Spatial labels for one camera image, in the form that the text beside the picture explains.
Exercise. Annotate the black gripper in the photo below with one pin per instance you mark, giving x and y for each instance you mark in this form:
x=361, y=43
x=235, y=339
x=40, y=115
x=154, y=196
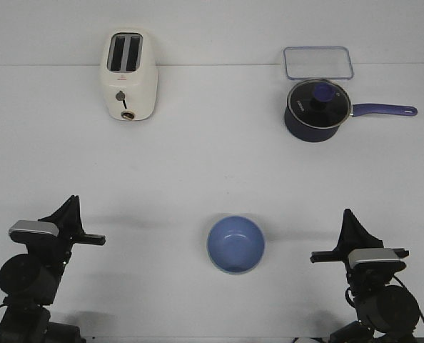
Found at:
x=355, y=236
x=54, y=251

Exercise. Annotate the blue plastic bowl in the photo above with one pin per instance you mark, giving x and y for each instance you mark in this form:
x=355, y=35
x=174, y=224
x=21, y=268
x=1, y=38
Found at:
x=235, y=244

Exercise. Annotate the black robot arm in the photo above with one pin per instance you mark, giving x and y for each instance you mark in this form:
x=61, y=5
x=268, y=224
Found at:
x=243, y=285
x=31, y=280

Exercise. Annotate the dark blue saucepan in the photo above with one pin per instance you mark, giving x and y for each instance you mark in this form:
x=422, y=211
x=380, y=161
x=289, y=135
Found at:
x=309, y=134

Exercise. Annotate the glass pot lid blue knob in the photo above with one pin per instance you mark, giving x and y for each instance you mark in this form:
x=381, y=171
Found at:
x=319, y=103

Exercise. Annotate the cream two-slot toaster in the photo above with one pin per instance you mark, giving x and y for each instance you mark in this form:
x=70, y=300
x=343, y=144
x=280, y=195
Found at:
x=129, y=75

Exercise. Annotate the clear plastic food container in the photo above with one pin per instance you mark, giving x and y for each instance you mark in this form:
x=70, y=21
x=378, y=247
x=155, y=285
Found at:
x=317, y=62

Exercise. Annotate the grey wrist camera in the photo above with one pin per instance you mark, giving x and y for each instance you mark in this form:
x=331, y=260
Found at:
x=384, y=260
x=28, y=231

